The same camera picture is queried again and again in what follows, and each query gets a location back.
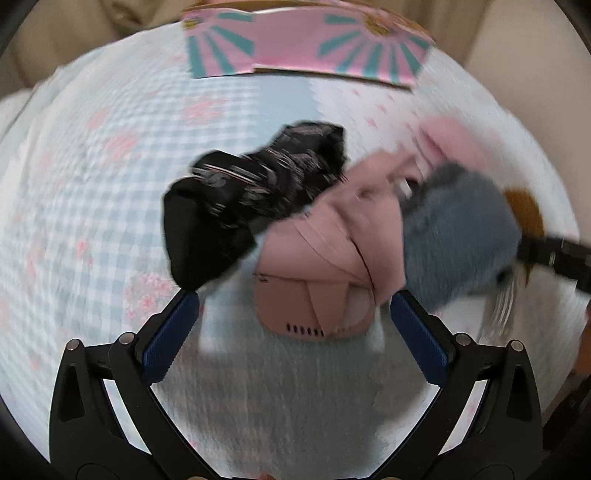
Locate black printed scarf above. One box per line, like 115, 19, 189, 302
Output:
163, 122, 346, 291

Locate checkered floral bed cover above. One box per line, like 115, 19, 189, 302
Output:
1, 24, 579, 479

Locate pink fabric mask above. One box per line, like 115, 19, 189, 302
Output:
253, 150, 424, 341

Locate blue-grey fluffy cloth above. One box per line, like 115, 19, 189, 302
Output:
402, 163, 522, 311

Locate pink teal cardboard box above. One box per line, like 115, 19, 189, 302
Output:
181, 1, 434, 88

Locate beige curtain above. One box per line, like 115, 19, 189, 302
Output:
1, 1, 590, 91

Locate pink fluffy cloth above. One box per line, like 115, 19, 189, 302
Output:
414, 117, 486, 173

